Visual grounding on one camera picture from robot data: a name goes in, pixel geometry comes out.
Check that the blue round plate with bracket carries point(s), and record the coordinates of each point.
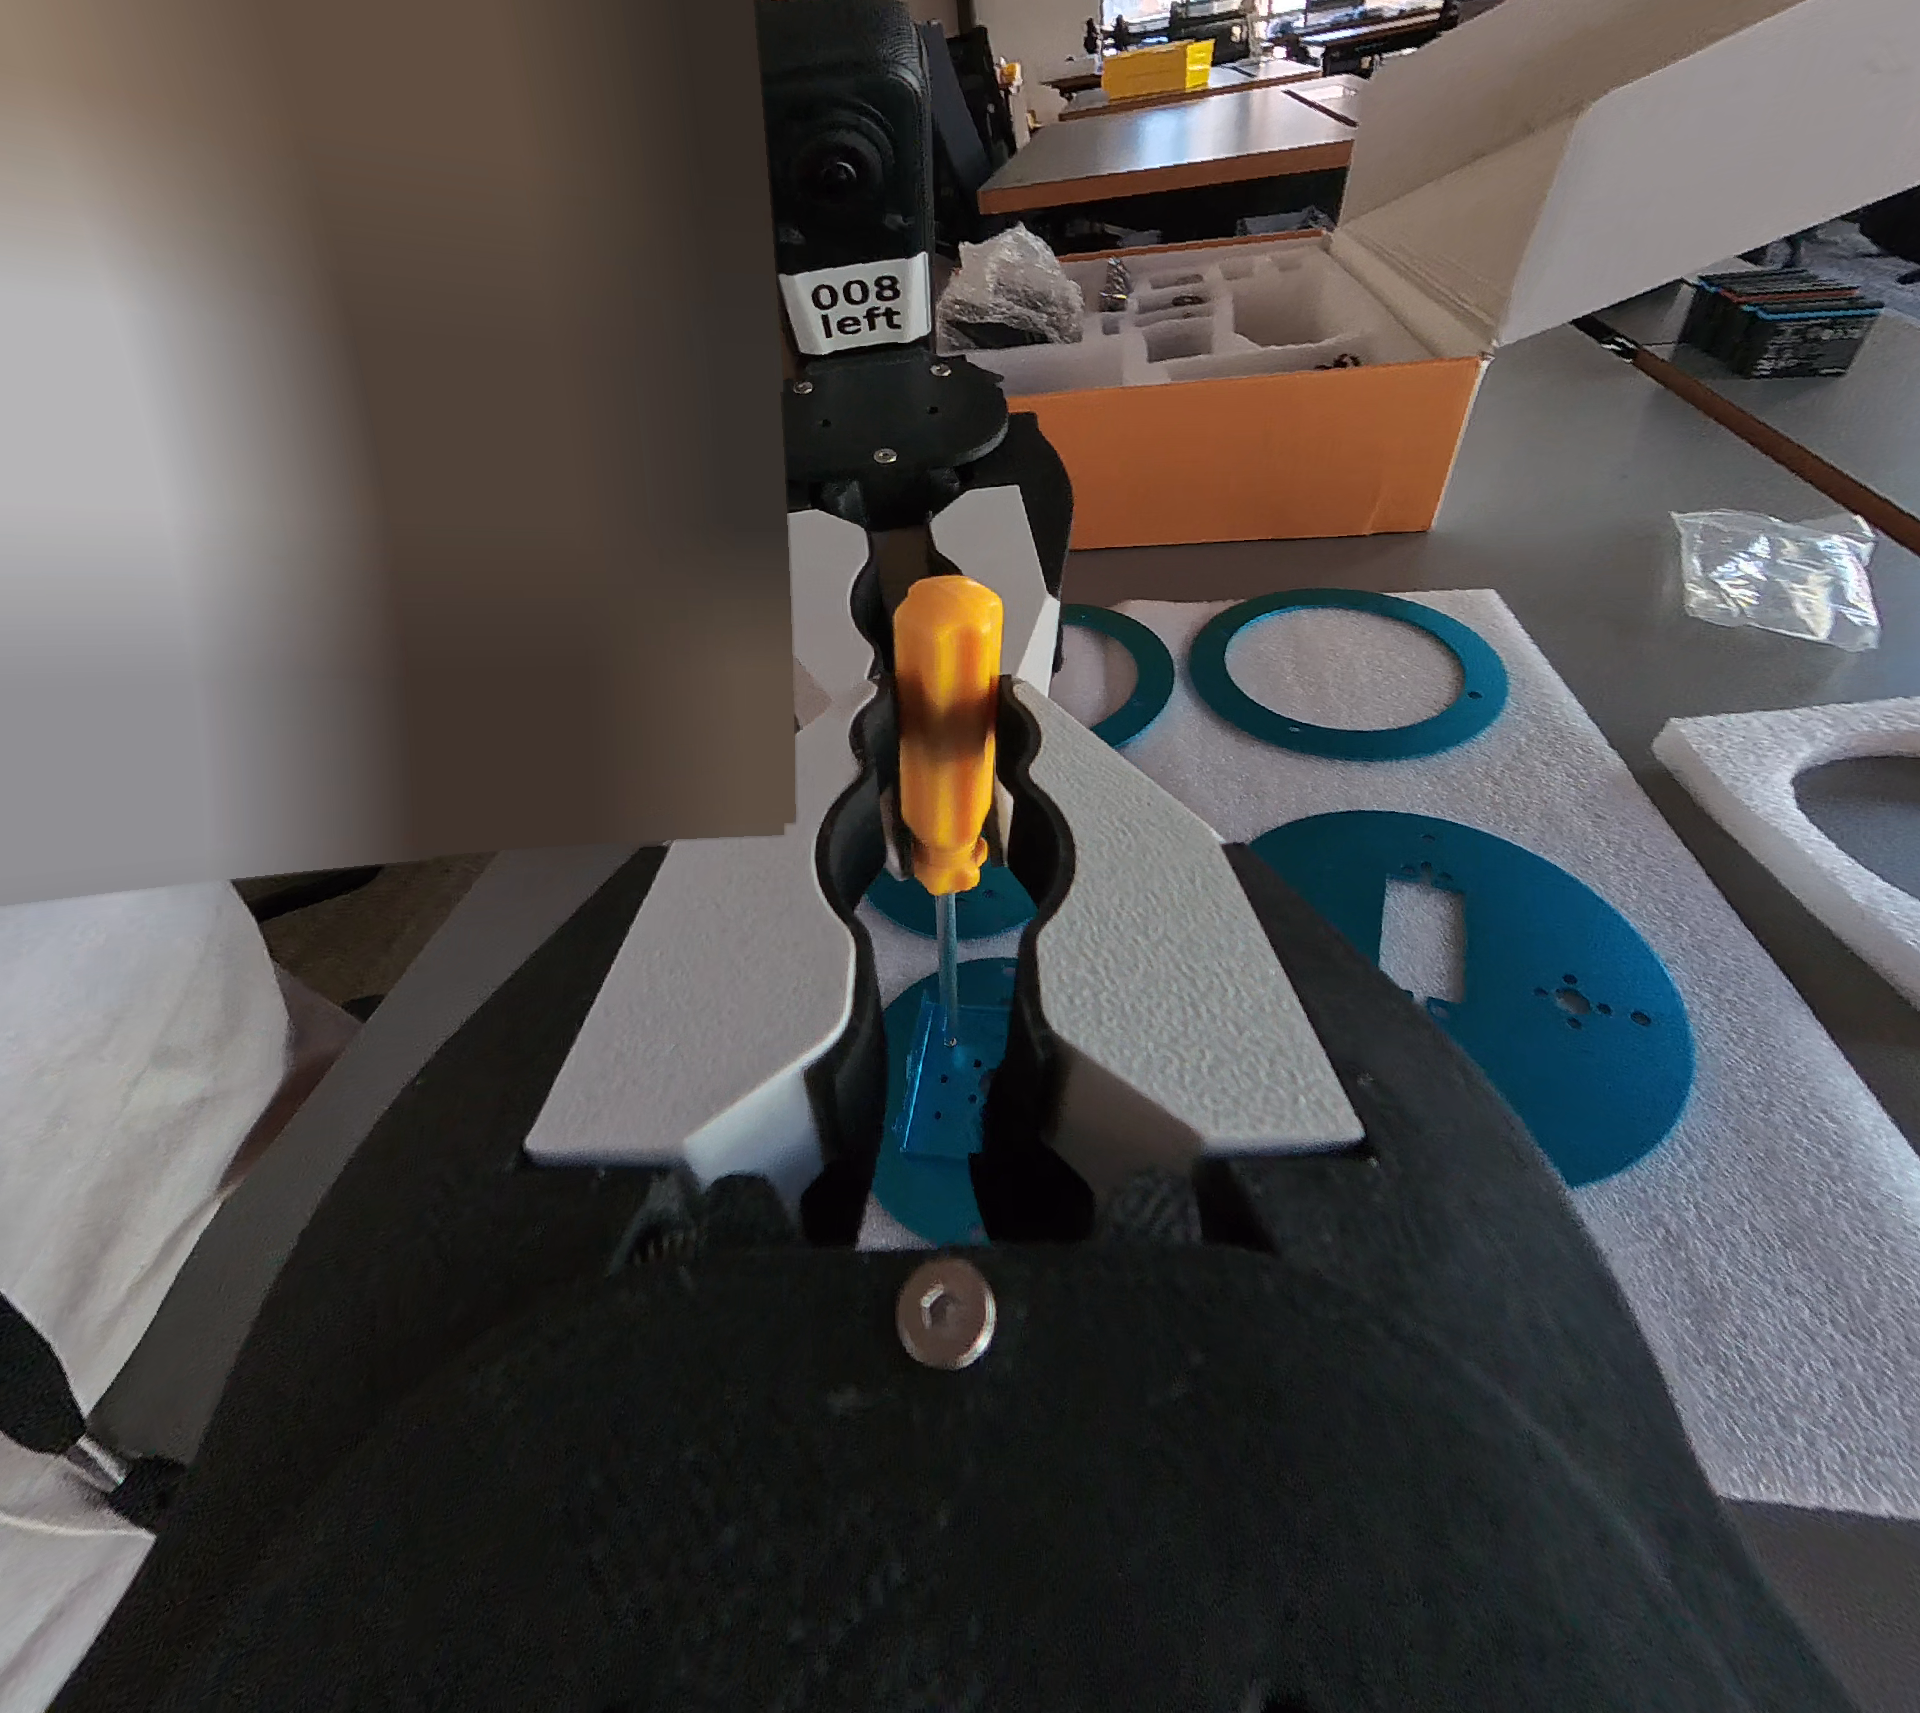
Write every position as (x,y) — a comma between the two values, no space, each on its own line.
(930,1190)

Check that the crumpled clear plastic bag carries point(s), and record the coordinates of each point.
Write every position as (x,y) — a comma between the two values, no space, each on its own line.
(1779,581)

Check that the grey desk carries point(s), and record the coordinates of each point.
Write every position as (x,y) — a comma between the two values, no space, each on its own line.
(1574,513)

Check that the white foam box insert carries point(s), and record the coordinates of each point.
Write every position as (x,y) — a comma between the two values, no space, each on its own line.
(1050,371)

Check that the brown wooden strip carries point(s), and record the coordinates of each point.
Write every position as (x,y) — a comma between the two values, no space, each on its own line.
(1771,430)

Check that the white foam sheet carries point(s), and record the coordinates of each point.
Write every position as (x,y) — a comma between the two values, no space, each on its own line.
(1725,1293)

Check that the plastic bag of dark parts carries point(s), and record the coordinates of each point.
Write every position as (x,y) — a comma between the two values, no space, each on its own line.
(1012,280)

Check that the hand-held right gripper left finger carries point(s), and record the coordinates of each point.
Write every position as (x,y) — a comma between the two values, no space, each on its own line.
(704,979)

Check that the white foam block round hole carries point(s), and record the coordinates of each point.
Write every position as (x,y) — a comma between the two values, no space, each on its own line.
(1725,761)

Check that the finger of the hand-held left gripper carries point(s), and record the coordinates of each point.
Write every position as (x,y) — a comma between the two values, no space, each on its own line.
(1020,572)
(819,603)

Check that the yellow plastic crate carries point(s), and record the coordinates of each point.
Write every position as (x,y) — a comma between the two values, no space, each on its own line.
(1154,71)

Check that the wooden desk with black surface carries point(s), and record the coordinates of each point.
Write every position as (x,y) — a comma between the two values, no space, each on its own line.
(1170,147)

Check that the large blue disc rectangular cutout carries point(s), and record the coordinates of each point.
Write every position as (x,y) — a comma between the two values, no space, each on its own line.
(1574,1083)

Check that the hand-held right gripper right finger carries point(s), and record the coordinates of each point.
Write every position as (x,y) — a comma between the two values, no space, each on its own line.
(1184,979)

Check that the small blue round disc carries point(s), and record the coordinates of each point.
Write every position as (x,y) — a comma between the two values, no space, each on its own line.
(999,912)

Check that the orange cardboard box white lid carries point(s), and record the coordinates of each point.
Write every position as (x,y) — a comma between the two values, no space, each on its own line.
(1231,453)

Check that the stack of dark boxes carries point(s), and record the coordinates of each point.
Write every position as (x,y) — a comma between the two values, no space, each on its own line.
(1785,327)

